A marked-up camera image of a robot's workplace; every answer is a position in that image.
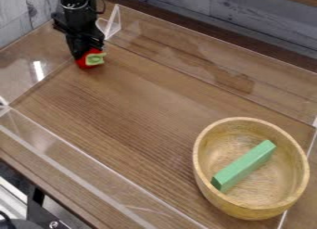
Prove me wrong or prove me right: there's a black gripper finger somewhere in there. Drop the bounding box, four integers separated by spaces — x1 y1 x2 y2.
88 38 104 53
65 34 91 59

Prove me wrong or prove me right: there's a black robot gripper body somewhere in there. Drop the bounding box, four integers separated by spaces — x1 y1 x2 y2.
52 11 104 40

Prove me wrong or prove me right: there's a red plush strawberry toy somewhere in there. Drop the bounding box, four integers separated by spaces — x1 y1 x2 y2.
75 48 107 69

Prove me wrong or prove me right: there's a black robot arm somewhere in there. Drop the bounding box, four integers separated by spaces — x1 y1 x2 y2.
51 0 105 60

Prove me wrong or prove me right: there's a clear acrylic table barrier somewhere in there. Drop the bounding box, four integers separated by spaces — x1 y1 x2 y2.
0 97 207 229

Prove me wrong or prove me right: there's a green rectangular block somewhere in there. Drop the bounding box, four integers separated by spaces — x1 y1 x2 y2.
210 140 275 193

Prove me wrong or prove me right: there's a wooden oval bowl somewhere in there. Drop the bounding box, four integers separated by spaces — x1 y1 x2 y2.
191 117 309 221

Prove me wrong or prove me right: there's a clear acrylic corner bracket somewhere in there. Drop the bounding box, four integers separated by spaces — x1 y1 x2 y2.
95 5 121 40

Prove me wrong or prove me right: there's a black metal table frame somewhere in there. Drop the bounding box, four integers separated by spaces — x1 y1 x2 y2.
0 160 91 229

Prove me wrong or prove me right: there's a black cable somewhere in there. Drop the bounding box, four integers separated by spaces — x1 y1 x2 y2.
0 210 17 229

